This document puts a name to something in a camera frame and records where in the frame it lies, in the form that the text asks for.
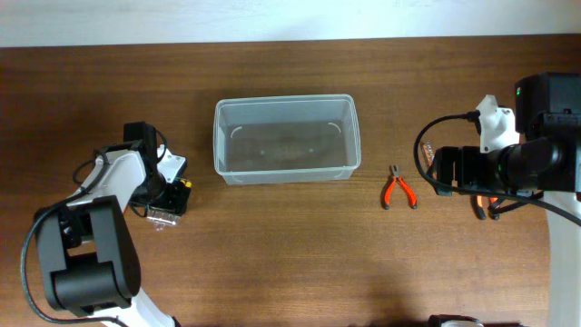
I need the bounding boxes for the red handled cutting pliers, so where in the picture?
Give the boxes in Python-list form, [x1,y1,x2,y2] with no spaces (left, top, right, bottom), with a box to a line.
[380,164,419,211]

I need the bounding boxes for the clear plastic container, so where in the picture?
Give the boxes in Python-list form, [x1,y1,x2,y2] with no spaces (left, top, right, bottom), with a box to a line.
[213,94,361,185]

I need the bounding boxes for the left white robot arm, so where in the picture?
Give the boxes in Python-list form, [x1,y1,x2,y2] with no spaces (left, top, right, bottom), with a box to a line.
[20,122,192,326]

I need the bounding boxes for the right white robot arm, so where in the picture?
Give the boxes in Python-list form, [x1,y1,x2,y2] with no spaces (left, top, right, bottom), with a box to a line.
[421,73,580,326]

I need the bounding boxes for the copper terminal bar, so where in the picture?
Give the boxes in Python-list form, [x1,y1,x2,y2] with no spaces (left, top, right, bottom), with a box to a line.
[420,142,436,178]

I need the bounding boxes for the orange black long-nose pliers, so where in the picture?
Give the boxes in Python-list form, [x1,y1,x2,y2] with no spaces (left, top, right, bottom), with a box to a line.
[470,195,501,220]

